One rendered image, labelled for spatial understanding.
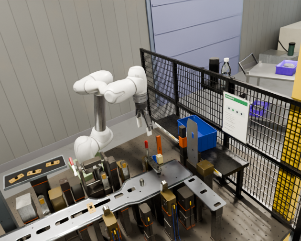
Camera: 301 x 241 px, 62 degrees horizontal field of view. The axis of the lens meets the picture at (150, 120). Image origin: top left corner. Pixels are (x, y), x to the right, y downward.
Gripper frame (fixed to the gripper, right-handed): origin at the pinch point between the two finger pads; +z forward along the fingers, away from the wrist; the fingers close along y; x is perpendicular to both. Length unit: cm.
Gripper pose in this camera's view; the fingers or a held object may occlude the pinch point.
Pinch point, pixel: (144, 129)
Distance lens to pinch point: 162.5
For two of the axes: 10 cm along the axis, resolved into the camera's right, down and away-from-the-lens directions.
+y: 4.7, 3.7, -8.0
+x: 8.8, -3.1, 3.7
